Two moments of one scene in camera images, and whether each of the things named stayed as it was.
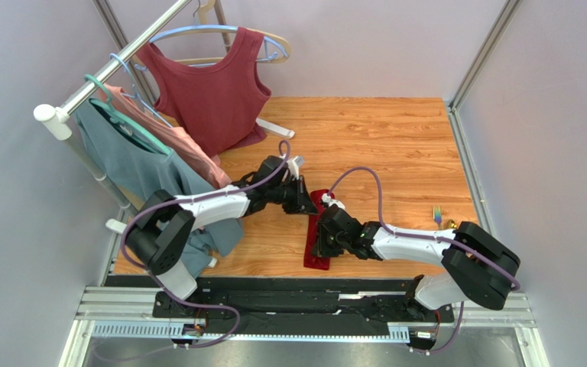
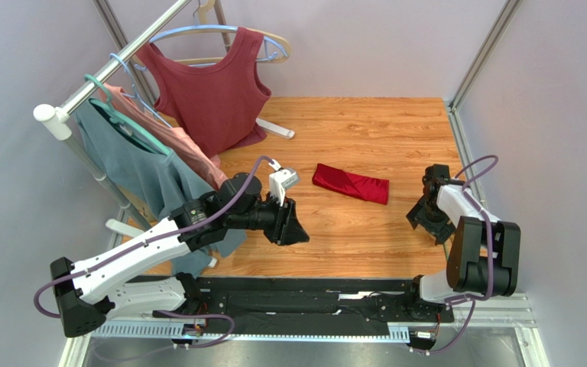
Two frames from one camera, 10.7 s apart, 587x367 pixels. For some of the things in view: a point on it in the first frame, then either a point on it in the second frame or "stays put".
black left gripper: [302, 204] → [287, 228]
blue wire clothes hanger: [134, 89] stays put
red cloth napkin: [319, 198] → [368, 188]
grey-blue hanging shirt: [140, 170] stays put
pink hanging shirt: [174, 139] stays put
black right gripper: [325, 235] → [428, 222]
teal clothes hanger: [118, 118] stays put
